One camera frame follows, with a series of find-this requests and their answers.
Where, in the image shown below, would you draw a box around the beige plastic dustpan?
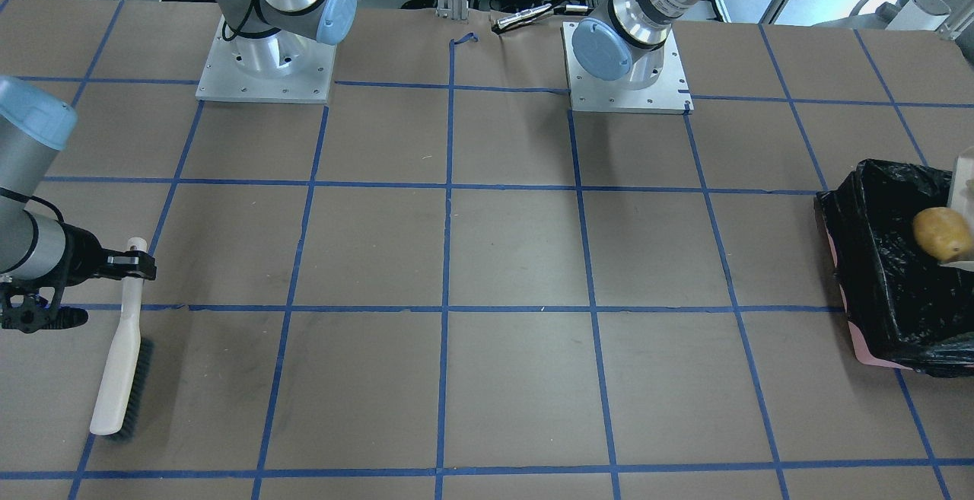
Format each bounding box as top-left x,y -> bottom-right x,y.
941,146 -> 973,272

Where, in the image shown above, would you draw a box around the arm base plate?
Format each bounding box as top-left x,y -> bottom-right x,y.
562,22 -> 695,114
196,18 -> 337,104

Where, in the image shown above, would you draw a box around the black lined trash bin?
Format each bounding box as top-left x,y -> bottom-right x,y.
815,159 -> 973,377

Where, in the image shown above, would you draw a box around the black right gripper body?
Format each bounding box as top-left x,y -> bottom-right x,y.
2,222 -> 102,333

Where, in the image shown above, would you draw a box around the orange potato-like toy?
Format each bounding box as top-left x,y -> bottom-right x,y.
912,206 -> 973,263

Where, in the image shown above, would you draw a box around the beige hand brush black bristles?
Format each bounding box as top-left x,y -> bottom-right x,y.
88,237 -> 155,442

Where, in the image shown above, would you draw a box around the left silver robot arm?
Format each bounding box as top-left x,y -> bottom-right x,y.
571,0 -> 701,90

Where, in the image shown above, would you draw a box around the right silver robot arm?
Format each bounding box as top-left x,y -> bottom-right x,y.
1,0 -> 358,333

